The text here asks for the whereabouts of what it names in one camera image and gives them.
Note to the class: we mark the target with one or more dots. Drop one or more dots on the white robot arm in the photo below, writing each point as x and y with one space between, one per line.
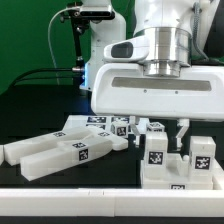
162 71

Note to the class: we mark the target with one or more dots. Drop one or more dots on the white marker base plate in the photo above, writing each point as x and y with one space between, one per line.
103 122

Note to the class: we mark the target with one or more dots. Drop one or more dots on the white chair back frame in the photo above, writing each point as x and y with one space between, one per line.
47 154

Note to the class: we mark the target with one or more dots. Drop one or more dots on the white marker cube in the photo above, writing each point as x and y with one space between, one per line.
120 128
155 127

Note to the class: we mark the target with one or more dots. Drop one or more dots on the white L-shaped wall fence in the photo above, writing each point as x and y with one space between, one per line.
114 202

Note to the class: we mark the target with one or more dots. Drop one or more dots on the white chair seat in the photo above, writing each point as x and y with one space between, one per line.
177 176

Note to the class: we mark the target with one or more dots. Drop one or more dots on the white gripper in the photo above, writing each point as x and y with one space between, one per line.
124 89

